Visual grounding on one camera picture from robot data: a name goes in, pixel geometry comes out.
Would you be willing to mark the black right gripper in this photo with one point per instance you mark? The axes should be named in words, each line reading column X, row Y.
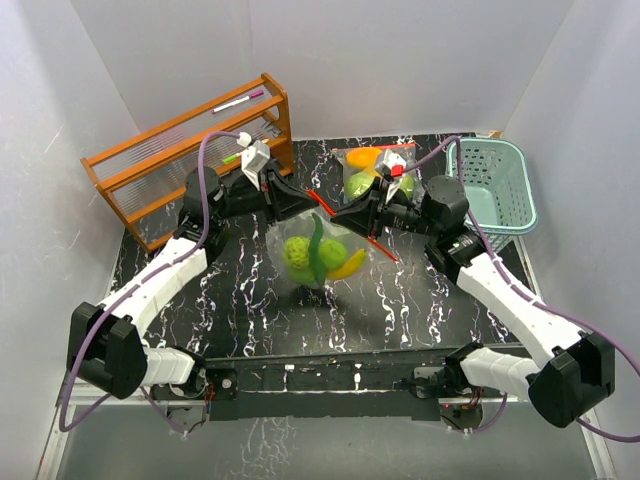
column 363, row 216

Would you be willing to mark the pink capped white marker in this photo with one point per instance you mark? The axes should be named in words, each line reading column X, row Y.
column 237, row 101

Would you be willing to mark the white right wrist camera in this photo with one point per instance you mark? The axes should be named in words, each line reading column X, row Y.
column 392, row 167

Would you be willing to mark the green fake cabbage right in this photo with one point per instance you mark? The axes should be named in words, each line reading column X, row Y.
column 407, row 186

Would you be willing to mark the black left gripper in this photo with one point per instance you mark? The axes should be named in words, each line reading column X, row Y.
column 286, row 201

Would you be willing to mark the teal plastic basket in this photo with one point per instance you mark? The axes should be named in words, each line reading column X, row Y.
column 497, row 187

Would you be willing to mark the bumpy green fake fruit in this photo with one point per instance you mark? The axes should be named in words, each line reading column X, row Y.
column 296, row 252

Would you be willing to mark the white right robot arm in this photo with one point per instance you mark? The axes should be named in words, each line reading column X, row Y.
column 567, row 370

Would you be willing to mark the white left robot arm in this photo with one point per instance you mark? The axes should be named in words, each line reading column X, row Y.
column 105, row 347

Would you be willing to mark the orange fake fruit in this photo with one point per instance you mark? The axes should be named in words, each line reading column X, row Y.
column 363, row 157

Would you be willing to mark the orange wooden shelf rack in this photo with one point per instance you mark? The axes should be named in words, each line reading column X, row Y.
column 143, row 178

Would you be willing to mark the clear zip bag red seal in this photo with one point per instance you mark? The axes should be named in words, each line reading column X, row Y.
column 302, row 225

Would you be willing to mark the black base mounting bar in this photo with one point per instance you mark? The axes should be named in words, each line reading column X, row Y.
column 382, row 383

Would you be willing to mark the green fake cabbage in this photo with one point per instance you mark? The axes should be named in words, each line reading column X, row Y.
column 407, row 186
column 357, row 184

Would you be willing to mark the yellow fake banana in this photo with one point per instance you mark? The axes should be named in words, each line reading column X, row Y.
column 350, row 267

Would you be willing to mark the aluminium frame rail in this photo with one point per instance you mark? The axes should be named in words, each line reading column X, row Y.
column 322, row 436

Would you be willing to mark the green capped white marker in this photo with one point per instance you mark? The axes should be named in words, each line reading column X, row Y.
column 231, row 158

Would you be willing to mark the dark green fake cucumber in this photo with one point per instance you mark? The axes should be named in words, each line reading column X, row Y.
column 316, row 262

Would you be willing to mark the green fake cabbage left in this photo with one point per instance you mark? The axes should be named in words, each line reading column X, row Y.
column 357, row 184

